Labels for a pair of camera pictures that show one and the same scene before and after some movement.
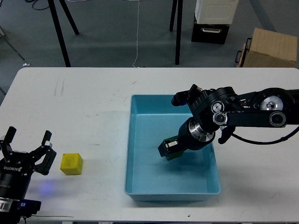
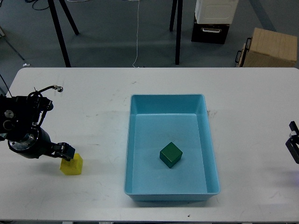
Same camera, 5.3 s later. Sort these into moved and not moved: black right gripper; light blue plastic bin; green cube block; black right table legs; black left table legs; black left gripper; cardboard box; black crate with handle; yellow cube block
Moved: black right gripper; black left gripper; green cube block
Not moved: cardboard box; black left table legs; black right table legs; black crate with handle; yellow cube block; light blue plastic bin
